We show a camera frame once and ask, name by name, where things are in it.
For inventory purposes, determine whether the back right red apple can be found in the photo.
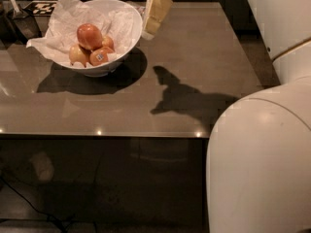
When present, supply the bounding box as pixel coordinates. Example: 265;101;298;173
102;35;115;50

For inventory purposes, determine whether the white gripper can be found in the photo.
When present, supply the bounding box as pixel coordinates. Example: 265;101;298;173
142;0;173;40

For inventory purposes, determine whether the white ceramic bowl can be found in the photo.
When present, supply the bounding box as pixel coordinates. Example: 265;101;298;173
46;0;143;77

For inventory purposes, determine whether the white crumpled paper liner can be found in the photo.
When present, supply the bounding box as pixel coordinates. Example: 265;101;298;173
26;0;142;66

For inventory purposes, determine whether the black scoop with white handle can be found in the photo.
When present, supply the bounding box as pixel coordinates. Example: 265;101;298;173
8;0;42;42

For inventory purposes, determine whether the large top red apple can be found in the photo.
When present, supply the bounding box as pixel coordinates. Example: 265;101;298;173
77;23;102;50

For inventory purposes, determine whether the left yellowish apple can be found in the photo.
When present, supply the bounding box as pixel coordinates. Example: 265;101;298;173
69;44;91;67

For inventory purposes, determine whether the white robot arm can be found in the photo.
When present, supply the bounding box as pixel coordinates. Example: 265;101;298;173
206;0;311;233

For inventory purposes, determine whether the black white marker tag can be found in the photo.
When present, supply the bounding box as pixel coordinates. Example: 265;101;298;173
25;0;56;17

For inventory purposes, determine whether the black floor cable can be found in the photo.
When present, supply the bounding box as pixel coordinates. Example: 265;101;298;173
0;176;98;233

